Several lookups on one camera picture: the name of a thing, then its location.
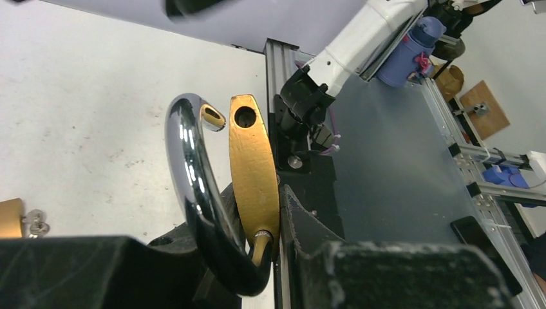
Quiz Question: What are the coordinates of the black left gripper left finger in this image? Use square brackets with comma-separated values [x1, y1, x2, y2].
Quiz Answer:
[0, 183, 244, 309]

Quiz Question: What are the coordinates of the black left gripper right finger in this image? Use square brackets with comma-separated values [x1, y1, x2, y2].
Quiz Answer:
[279, 185, 512, 308]

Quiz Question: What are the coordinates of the small key bunch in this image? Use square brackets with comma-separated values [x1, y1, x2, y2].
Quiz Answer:
[22, 209, 50, 238]

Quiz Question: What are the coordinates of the brass padlock long shackle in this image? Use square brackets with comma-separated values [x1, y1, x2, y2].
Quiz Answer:
[0, 198, 24, 239]

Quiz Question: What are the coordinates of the brass padlock with key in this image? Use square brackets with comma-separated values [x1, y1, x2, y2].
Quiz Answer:
[164, 93, 280, 296]

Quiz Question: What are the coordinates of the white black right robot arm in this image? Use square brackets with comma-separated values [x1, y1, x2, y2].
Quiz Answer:
[278, 1, 429, 140]

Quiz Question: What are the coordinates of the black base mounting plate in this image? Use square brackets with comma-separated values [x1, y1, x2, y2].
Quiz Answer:
[268, 95, 345, 238]

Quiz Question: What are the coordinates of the blue plastic part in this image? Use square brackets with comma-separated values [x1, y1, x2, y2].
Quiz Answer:
[482, 165, 542, 189]

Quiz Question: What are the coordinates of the brown wooden board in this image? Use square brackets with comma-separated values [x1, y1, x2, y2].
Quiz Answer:
[460, 80, 511, 140]

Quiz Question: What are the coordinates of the purple water bottle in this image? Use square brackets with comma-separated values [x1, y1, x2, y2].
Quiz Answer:
[376, 16, 446, 88]

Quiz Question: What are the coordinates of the aluminium table edge rail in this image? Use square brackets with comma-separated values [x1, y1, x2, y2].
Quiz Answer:
[264, 39, 314, 109]

